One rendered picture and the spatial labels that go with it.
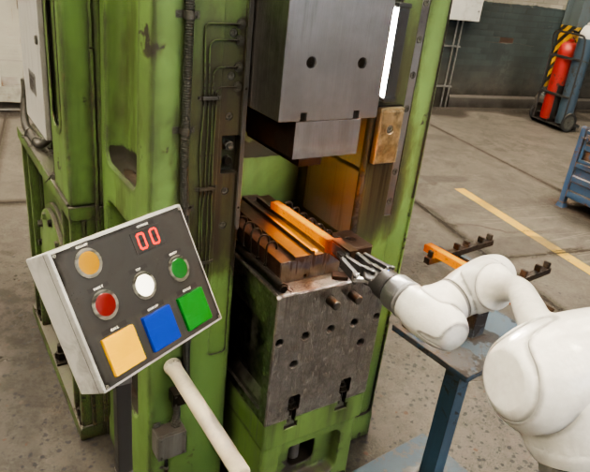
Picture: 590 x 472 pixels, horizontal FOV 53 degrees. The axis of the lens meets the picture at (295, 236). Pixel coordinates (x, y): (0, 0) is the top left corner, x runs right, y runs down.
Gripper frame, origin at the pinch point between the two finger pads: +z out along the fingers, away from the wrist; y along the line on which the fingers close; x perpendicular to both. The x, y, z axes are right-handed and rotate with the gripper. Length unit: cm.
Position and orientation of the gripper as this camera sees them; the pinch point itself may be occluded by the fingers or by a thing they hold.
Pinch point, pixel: (343, 251)
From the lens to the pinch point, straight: 155.7
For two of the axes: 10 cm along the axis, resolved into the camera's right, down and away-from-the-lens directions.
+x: 1.1, -9.0, -4.3
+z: -5.2, -4.2, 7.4
